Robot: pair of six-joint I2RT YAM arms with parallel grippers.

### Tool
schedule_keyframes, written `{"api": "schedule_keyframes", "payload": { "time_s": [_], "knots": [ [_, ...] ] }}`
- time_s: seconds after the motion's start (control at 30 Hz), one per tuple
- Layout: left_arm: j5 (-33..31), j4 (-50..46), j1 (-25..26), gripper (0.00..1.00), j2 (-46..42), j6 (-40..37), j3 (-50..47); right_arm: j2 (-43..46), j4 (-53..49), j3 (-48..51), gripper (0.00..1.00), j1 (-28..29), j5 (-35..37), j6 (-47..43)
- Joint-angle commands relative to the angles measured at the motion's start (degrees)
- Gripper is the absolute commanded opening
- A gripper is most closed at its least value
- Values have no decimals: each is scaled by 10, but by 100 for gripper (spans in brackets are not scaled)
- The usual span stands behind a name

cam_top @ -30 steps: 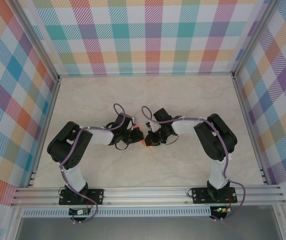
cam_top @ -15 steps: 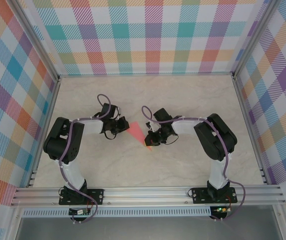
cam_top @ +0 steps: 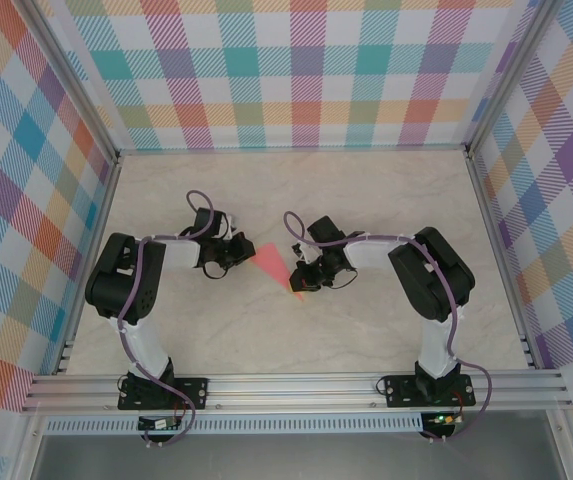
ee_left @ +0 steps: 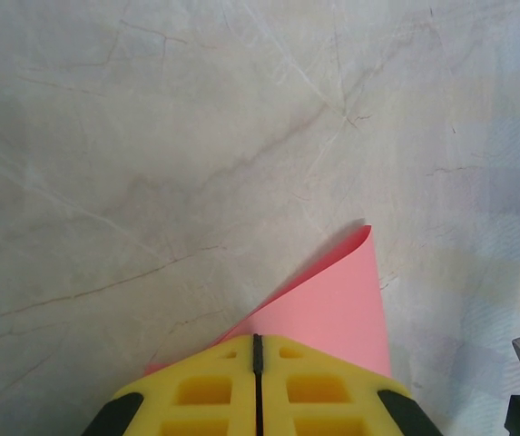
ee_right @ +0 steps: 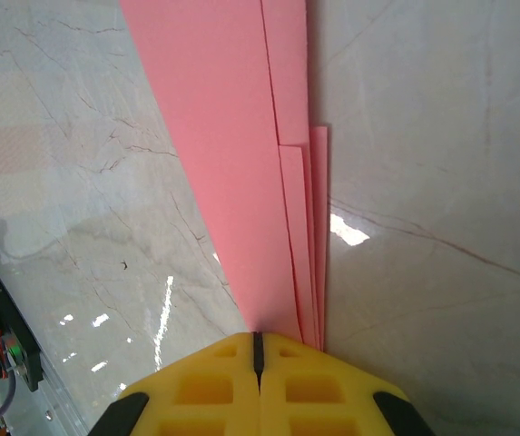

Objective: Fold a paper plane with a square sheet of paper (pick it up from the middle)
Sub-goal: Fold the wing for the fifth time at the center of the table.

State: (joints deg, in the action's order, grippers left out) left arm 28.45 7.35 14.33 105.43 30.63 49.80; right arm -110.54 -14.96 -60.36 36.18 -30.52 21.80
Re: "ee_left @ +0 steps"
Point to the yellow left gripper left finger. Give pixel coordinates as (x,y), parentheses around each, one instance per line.
(159,386)

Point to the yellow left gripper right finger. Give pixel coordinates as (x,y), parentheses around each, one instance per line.
(364,386)

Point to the pink paper sheet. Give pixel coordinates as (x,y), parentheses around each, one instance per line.
(332,309)

